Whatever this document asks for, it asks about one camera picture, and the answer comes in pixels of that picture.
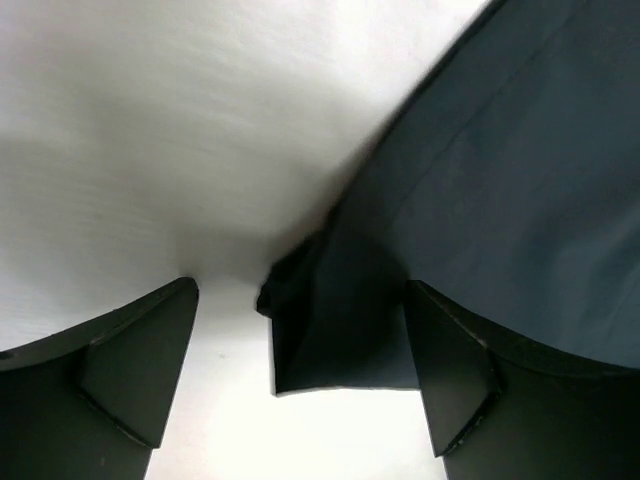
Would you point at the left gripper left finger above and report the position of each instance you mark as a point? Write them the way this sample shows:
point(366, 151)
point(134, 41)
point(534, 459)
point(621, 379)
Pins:
point(93, 401)

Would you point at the dark navy shorts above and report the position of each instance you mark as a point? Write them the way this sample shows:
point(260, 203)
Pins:
point(508, 182)

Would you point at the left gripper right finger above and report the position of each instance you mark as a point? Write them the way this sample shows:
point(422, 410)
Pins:
point(501, 406)

